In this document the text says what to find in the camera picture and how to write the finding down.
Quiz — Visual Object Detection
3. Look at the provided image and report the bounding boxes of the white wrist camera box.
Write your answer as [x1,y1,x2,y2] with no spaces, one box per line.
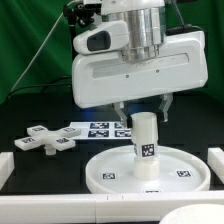
[73,20,129,55]

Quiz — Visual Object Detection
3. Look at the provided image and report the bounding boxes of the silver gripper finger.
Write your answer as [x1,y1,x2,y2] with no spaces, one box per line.
[159,93,173,122]
[113,102,132,128]

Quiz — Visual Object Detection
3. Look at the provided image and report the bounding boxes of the white cable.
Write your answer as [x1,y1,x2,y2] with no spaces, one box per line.
[11,0,81,92]

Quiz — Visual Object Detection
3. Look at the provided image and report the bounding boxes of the white disc bottom corner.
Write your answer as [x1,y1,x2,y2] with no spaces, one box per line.
[159,204,224,224]

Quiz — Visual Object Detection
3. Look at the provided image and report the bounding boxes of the white marker sheet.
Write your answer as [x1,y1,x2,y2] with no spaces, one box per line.
[70,121,131,140]

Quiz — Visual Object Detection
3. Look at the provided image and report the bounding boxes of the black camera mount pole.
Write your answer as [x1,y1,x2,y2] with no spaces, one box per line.
[62,3,96,80]

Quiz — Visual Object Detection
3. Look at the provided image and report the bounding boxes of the grey camera on mount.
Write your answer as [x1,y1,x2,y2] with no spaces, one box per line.
[83,0,102,9]

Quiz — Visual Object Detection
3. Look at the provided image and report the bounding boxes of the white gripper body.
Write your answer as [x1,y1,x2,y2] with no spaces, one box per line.
[72,31,208,108]

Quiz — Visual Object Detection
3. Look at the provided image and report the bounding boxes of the white left barrier block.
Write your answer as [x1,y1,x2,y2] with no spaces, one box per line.
[0,152,15,190]

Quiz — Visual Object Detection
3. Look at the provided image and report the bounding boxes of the black cable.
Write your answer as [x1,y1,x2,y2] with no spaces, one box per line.
[6,75,76,100]

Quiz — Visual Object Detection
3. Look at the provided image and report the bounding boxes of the white cross-shaped table base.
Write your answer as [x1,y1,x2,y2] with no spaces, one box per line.
[14,125,81,156]

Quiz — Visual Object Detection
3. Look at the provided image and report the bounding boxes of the white round table top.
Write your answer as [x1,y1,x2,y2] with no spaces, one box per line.
[85,145,211,194]

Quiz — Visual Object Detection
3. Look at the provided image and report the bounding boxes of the white front barrier rail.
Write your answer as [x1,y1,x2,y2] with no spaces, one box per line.
[0,190,224,224]

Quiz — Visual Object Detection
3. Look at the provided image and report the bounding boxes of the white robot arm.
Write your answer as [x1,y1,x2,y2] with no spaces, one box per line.
[72,0,208,127]

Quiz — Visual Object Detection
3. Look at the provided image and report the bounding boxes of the white barrier block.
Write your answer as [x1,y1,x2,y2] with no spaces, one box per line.
[207,148,224,184]
[0,152,15,190]

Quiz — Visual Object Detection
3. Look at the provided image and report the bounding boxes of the white right barrier block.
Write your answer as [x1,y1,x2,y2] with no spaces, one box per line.
[207,148,224,184]

